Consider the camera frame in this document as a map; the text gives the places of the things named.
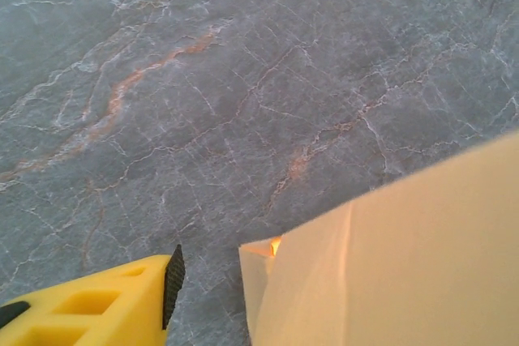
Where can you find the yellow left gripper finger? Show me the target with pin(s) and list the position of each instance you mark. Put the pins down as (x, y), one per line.
(81, 305)

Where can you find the yellow paper box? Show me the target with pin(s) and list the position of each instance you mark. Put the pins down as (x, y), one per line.
(405, 265)

